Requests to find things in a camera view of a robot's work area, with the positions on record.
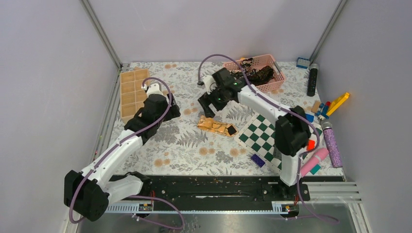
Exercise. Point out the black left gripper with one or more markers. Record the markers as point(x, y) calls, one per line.
point(174, 112)

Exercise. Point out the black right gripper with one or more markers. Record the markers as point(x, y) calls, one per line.
point(206, 99)

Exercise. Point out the wooden compartment tray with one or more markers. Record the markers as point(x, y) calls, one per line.
point(132, 95)

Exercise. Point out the yellow patterned tie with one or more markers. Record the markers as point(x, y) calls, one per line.
point(210, 125)

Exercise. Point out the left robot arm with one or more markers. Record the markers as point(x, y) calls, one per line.
point(89, 192)

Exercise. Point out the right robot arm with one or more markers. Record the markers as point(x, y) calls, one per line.
point(291, 126)

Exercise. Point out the black floral tie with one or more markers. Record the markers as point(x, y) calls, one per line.
point(256, 76)

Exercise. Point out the green white chessboard mat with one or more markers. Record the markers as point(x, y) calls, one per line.
point(258, 137)

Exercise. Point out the pink plastic basket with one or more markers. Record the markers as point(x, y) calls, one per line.
point(265, 60)

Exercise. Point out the purple lego brick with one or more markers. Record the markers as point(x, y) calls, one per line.
point(257, 160)

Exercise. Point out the blue white lego brick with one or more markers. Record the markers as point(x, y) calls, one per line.
point(302, 63)

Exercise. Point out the colourful lego brick pile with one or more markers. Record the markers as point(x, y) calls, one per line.
point(318, 110)

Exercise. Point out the red lego brick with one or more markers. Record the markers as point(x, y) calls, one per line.
point(311, 145)

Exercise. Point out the purple glitter tube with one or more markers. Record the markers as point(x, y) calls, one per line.
point(331, 144)

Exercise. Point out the pink marker pen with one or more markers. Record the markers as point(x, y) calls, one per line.
point(316, 158)

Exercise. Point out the teal small block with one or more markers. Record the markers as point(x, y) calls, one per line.
point(315, 169)

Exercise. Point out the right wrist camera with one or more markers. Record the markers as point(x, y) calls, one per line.
point(208, 83)

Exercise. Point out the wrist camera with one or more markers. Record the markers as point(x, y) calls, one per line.
point(152, 89)
point(208, 83)

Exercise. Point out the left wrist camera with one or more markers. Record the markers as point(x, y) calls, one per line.
point(152, 89)

